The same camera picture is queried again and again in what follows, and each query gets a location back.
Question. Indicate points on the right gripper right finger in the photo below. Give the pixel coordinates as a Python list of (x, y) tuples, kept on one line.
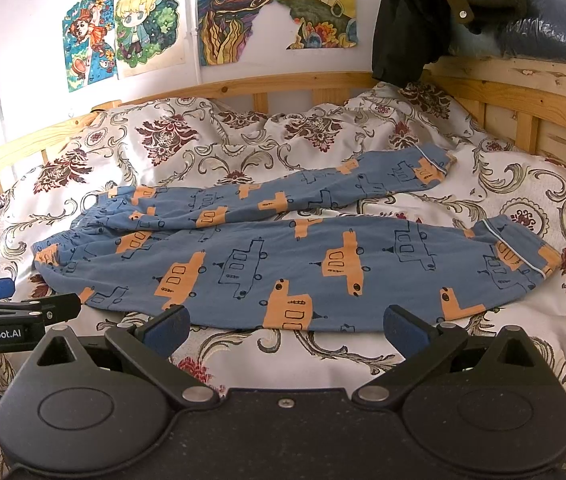
[(426, 349)]

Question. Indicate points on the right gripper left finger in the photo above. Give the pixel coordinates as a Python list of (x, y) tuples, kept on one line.
[(144, 353)]

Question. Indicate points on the blue orange patterned pants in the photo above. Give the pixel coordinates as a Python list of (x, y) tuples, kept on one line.
[(282, 254)]

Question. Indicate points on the orange fish cartoon poster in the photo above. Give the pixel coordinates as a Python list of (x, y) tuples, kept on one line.
[(87, 34)]

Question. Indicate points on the anime character poster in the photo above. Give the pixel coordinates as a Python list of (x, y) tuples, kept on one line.
[(149, 35)]

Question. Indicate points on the black hanging garment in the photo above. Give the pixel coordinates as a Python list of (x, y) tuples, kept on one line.
[(408, 35)]

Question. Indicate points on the wooden bed frame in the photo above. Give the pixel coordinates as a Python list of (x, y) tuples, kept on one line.
[(534, 90)]

